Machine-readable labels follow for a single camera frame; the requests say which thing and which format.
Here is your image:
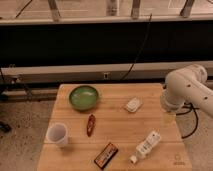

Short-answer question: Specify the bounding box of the black hanging cable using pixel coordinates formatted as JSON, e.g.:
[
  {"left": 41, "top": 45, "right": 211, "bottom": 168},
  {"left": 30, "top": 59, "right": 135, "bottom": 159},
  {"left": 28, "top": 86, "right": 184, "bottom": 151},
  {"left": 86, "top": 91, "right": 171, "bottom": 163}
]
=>
[{"left": 119, "top": 13, "right": 153, "bottom": 82}]

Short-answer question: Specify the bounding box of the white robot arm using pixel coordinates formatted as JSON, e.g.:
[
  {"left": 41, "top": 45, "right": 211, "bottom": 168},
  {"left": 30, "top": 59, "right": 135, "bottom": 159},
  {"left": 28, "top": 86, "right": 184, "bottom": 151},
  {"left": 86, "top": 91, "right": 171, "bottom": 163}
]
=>
[{"left": 160, "top": 64, "right": 213, "bottom": 118}]

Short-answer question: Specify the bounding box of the red chili pepper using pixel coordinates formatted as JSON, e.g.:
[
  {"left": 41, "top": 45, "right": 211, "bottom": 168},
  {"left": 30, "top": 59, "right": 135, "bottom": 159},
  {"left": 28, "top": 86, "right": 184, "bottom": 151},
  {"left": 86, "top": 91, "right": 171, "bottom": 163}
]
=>
[{"left": 87, "top": 114, "right": 96, "bottom": 137}]

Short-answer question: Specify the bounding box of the brown chocolate bar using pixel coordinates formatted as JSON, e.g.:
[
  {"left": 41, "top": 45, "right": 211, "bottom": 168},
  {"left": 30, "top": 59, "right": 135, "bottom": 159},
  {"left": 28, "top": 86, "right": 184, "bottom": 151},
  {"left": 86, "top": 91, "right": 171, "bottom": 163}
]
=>
[{"left": 94, "top": 143, "right": 118, "bottom": 169}]

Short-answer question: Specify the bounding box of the green bowl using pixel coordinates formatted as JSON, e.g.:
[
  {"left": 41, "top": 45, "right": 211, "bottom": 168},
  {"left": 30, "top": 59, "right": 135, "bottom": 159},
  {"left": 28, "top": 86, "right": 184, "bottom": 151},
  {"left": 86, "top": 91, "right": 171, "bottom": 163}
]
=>
[{"left": 69, "top": 85, "right": 99, "bottom": 111}]

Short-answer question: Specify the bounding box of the white plastic cup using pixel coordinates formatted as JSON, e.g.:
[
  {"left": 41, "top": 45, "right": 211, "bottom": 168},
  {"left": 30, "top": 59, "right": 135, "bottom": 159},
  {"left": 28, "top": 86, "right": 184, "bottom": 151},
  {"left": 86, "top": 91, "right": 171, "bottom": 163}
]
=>
[{"left": 46, "top": 123, "right": 68, "bottom": 148}]

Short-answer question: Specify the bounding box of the black floor cable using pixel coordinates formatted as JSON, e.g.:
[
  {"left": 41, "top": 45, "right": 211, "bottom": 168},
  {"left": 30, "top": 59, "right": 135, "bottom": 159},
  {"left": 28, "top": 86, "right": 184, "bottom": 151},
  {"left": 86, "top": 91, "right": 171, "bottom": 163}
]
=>
[{"left": 175, "top": 103, "right": 200, "bottom": 140}]

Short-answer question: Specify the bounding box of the white plastic bottle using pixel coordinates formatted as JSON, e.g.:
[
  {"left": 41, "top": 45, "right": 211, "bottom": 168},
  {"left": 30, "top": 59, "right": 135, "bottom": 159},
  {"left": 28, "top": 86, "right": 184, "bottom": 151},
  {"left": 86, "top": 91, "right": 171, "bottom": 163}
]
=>
[{"left": 130, "top": 131, "right": 161, "bottom": 164}]

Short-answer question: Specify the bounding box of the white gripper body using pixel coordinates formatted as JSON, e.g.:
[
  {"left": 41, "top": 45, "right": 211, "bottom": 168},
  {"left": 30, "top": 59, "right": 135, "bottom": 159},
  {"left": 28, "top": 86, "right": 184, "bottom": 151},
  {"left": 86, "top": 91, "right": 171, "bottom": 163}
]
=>
[{"left": 160, "top": 90, "right": 183, "bottom": 112}]

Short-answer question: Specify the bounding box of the grey metal rail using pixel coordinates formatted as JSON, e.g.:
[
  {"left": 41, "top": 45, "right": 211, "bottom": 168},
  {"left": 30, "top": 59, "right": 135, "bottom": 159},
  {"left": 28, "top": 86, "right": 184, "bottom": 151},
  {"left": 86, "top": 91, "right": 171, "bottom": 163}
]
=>
[{"left": 0, "top": 60, "right": 213, "bottom": 84}]

